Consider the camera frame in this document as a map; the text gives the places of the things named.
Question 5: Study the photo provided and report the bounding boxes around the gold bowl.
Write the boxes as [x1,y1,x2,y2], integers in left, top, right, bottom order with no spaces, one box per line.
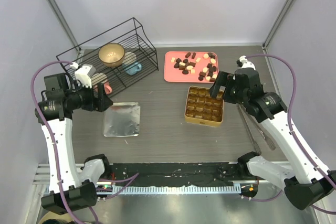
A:
[98,43,125,67]

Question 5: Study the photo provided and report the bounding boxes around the pink cup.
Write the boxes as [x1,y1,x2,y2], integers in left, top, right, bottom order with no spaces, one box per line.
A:
[94,82,113,94]

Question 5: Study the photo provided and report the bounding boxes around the silver box lid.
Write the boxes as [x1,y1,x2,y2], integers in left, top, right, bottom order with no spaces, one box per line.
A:
[103,102,141,137]

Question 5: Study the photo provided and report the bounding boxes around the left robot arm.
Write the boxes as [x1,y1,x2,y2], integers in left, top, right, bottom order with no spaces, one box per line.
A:
[35,73,113,215]

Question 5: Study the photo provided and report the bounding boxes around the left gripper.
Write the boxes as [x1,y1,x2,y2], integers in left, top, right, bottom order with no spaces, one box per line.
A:
[66,79,113,112]

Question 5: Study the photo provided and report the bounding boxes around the metal tongs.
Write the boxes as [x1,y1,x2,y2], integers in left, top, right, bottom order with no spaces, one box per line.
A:
[236,104,276,155]

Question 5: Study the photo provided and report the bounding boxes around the black wire rack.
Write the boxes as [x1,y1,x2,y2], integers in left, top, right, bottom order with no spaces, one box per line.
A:
[56,17,159,97]

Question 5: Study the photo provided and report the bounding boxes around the gold chocolate box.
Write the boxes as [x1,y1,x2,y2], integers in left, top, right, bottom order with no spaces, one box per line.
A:
[184,86,224,127]

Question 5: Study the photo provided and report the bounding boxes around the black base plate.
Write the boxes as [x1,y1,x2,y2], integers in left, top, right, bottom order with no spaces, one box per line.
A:
[81,161,270,187]

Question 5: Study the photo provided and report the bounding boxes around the blue cup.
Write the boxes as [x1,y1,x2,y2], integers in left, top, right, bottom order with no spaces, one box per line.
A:
[123,62,142,76]

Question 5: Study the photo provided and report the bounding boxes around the pink tray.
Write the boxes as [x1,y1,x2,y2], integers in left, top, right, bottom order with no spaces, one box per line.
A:
[164,51,219,83]

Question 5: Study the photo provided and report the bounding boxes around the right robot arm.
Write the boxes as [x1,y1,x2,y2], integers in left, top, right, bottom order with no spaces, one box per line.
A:
[209,68,335,210]

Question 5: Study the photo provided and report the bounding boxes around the white cable duct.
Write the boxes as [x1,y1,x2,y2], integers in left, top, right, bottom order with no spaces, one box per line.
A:
[119,184,241,195]

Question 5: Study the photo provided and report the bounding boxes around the round object bottom left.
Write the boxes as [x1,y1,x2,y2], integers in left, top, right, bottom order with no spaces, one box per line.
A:
[38,212,75,224]

